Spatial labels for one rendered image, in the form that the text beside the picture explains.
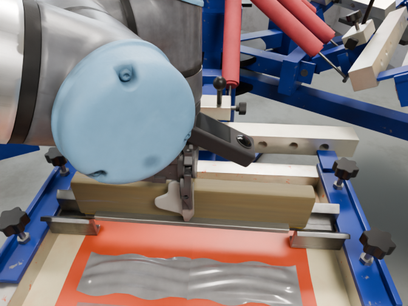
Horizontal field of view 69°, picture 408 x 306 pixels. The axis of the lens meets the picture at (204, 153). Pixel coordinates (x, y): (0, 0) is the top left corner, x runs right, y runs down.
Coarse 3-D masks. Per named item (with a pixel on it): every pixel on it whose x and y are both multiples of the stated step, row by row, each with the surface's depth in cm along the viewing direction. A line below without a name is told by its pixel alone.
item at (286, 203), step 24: (96, 192) 48; (120, 192) 47; (144, 192) 47; (216, 192) 46; (240, 192) 46; (264, 192) 45; (288, 192) 45; (312, 192) 46; (192, 216) 50; (216, 216) 49; (240, 216) 49; (264, 216) 48; (288, 216) 48
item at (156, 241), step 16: (96, 224) 58; (112, 224) 58; (128, 224) 58; (144, 224) 58; (96, 240) 55; (112, 240) 55; (128, 240) 55; (144, 240) 55; (160, 240) 55; (176, 240) 55; (192, 240) 55; (80, 256) 53; (160, 256) 53; (176, 256) 53; (80, 272) 50; (64, 288) 48; (64, 304) 46; (80, 304) 46; (96, 304) 46; (112, 304) 46; (128, 304) 46; (144, 304) 46; (160, 304) 46; (176, 304) 46
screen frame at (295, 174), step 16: (208, 176) 65; (224, 176) 65; (240, 176) 64; (256, 176) 64; (272, 176) 64; (288, 176) 63; (304, 176) 63; (320, 192) 62; (48, 240) 53; (336, 256) 52; (32, 272) 49; (0, 288) 45; (16, 288) 45; (352, 288) 46; (0, 304) 43; (16, 304) 45; (352, 304) 46
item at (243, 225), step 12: (96, 216) 50; (108, 216) 50; (120, 216) 50; (132, 216) 50; (144, 216) 50; (156, 216) 50; (168, 216) 50; (180, 216) 50; (216, 228) 49; (228, 228) 49; (240, 228) 49; (252, 228) 48; (264, 228) 48; (276, 228) 48; (288, 228) 48
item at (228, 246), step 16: (208, 240) 55; (224, 240) 55; (240, 240) 55; (256, 240) 55; (272, 240) 55; (288, 240) 55; (192, 256) 53; (208, 256) 53; (224, 256) 53; (240, 256) 53; (256, 256) 53; (272, 256) 53; (288, 256) 53; (304, 256) 53; (304, 272) 50; (304, 288) 48; (192, 304) 46; (208, 304) 46; (240, 304) 46; (256, 304) 46; (304, 304) 46
